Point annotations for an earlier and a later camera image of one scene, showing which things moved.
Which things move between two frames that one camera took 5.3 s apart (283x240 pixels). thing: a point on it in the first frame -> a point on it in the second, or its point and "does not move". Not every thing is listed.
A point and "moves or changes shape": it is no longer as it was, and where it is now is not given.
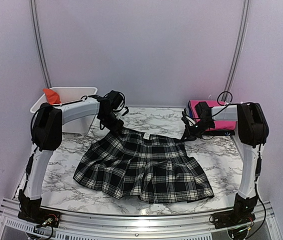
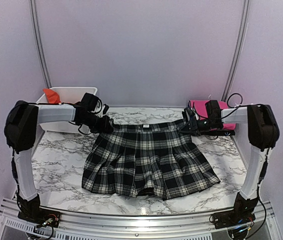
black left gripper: (114, 128) -> (105, 123)
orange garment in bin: (53, 98) does not move
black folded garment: (219, 133) does not move
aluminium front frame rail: (88, 226) does not move
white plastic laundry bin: (84, 125) does not move
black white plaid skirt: (146, 168) moves or changes shape
